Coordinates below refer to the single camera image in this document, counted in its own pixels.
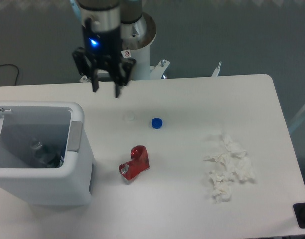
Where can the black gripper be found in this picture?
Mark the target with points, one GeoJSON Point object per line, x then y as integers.
{"type": "Point", "coordinates": [102, 50]}

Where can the white plastic trash can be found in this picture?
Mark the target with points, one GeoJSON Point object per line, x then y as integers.
{"type": "Point", "coordinates": [60, 124]}

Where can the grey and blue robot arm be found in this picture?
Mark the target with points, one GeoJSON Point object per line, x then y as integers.
{"type": "Point", "coordinates": [101, 27]}

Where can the blue bottle cap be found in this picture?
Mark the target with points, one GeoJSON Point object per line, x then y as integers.
{"type": "Point", "coordinates": [157, 123]}

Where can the crushed red can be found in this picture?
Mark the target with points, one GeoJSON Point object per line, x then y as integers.
{"type": "Point", "coordinates": [138, 163]}

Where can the plastic bottle in bin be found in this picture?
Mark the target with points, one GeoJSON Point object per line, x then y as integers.
{"type": "Point", "coordinates": [45, 155]}

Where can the crumpled white tissue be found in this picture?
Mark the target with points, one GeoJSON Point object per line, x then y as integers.
{"type": "Point", "coordinates": [236, 166]}

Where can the black device at edge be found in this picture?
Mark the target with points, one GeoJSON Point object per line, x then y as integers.
{"type": "Point", "coordinates": [299, 210]}

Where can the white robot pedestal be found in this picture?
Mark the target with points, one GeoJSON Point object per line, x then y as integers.
{"type": "Point", "coordinates": [137, 39]}

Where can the white pedestal base frame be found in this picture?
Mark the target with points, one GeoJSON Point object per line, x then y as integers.
{"type": "Point", "coordinates": [156, 72]}

